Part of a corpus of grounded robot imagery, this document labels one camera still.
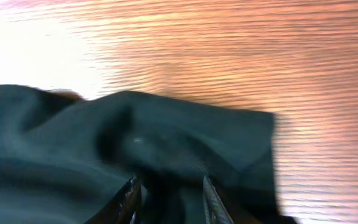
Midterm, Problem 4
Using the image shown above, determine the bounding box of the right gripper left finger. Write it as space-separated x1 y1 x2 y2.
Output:
85 175 142 224

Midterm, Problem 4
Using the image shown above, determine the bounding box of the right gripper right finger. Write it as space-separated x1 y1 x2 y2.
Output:
203 175 262 224

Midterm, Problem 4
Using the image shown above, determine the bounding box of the black polo shirt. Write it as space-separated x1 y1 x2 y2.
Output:
0 85 294 223

